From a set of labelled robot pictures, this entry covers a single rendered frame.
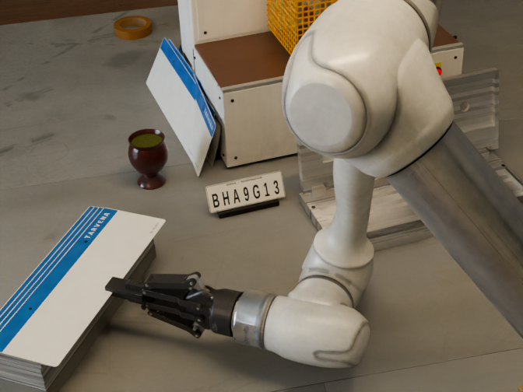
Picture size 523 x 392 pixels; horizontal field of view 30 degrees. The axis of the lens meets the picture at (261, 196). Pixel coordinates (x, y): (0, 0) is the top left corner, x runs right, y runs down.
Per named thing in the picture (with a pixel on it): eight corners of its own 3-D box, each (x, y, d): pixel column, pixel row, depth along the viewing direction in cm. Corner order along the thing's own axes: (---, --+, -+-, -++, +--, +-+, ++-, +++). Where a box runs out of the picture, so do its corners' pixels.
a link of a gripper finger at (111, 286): (142, 299, 163) (142, 295, 162) (104, 290, 165) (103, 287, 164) (149, 288, 165) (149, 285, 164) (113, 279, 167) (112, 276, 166)
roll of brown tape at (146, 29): (160, 29, 269) (159, 21, 268) (133, 43, 263) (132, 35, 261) (133, 20, 274) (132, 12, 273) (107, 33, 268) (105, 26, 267)
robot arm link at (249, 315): (263, 362, 156) (229, 353, 158) (282, 324, 163) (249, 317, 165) (261, 320, 151) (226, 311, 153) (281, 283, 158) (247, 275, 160)
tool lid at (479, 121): (296, 110, 188) (293, 107, 190) (303, 198, 196) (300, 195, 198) (499, 69, 199) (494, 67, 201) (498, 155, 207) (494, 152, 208)
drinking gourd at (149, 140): (124, 180, 209) (118, 135, 202) (159, 166, 212) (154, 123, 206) (143, 197, 203) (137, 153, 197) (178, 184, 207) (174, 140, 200)
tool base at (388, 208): (337, 260, 184) (337, 245, 182) (299, 201, 200) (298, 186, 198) (542, 211, 195) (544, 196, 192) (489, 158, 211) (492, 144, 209)
